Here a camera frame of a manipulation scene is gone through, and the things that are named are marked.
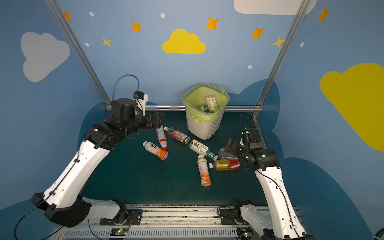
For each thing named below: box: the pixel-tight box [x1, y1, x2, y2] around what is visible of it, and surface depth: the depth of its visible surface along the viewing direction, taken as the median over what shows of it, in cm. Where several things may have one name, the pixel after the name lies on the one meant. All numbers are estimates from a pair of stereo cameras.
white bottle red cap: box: [156, 125, 168, 151], surface depth 104 cm
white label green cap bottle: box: [189, 139, 219, 161], surface depth 98 cm
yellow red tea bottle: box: [209, 157, 240, 171], surface depth 90 cm
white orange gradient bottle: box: [197, 154, 212, 187], surface depth 88 cm
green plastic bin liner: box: [181, 82, 231, 122], surface depth 97 cm
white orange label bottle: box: [142, 141, 169, 160], surface depth 97 cm
